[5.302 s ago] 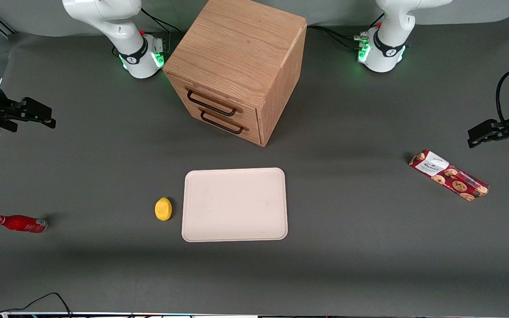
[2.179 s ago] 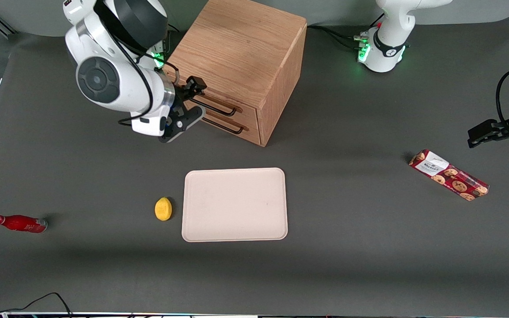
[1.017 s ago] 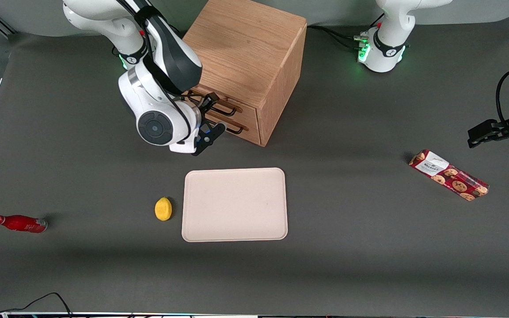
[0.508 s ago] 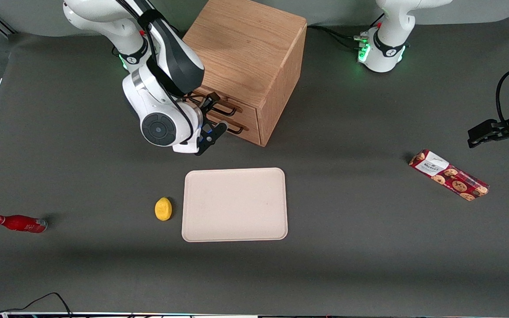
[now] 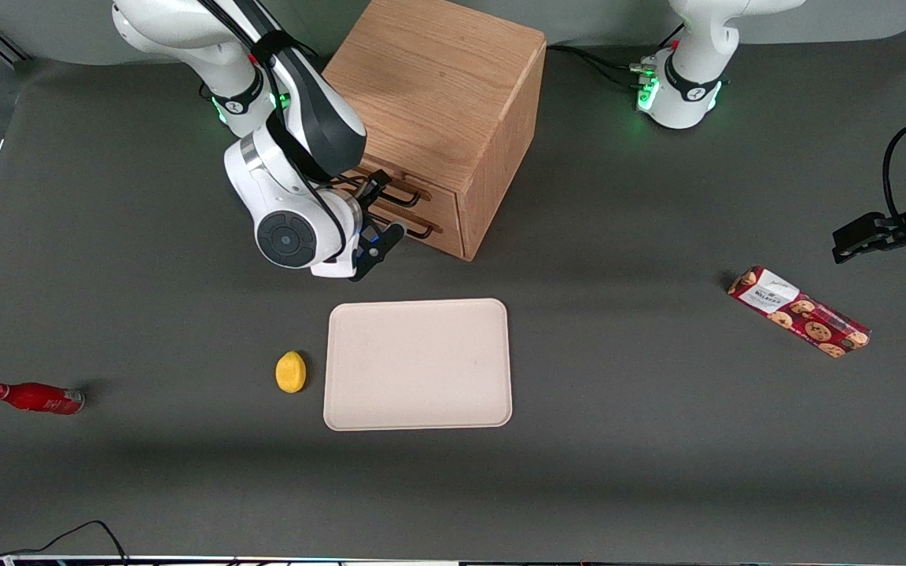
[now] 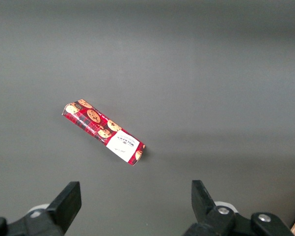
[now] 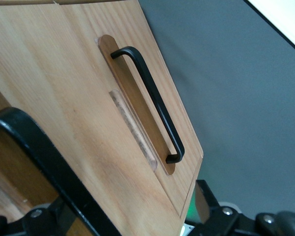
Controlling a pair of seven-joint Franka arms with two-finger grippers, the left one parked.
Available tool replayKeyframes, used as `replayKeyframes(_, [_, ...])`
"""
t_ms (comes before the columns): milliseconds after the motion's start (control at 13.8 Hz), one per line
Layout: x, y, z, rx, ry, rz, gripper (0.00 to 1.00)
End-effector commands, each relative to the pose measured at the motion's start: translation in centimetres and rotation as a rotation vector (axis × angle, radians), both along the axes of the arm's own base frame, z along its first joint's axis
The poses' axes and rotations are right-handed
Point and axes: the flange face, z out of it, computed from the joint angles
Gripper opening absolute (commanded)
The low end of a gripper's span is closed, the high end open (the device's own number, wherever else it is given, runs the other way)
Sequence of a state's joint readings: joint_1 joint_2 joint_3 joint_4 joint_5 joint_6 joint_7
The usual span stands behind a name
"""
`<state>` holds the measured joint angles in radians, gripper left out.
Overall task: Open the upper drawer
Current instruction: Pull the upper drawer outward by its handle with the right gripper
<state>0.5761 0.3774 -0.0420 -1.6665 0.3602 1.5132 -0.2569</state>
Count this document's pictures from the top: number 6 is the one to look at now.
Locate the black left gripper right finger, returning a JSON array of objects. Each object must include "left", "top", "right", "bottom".
[{"left": 184, "top": 180, "right": 295, "bottom": 236}]

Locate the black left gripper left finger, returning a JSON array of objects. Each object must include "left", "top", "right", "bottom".
[{"left": 0, "top": 181, "right": 82, "bottom": 236}]

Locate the red tartan cookie box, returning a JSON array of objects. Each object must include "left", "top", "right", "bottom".
[{"left": 61, "top": 99, "right": 146, "bottom": 167}]

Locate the dark grey table mat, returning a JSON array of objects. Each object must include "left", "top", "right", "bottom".
[{"left": 0, "top": 0, "right": 295, "bottom": 236}]

